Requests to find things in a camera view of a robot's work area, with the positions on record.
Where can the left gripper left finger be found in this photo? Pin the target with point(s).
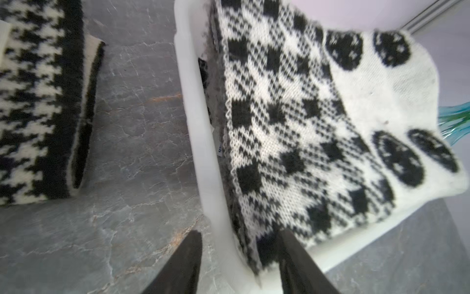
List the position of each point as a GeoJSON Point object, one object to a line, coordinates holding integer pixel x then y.
{"type": "Point", "coordinates": [180, 275]}

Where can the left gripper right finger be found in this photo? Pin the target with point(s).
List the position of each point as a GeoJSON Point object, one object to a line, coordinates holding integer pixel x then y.
{"type": "Point", "coordinates": [299, 274]}

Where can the black white patterned scarf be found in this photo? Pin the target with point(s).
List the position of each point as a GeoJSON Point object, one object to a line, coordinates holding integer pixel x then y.
{"type": "Point", "coordinates": [324, 131]}

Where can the houndstooth folded scarf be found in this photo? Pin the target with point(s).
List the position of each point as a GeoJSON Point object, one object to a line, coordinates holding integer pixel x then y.
{"type": "Point", "coordinates": [49, 69]}

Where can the white plastic basket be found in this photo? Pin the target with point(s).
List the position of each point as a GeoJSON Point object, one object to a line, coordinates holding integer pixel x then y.
{"type": "Point", "coordinates": [191, 23]}

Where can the glass vase with flowers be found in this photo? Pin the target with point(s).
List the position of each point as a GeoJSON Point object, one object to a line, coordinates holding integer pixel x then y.
{"type": "Point", "coordinates": [454, 122]}

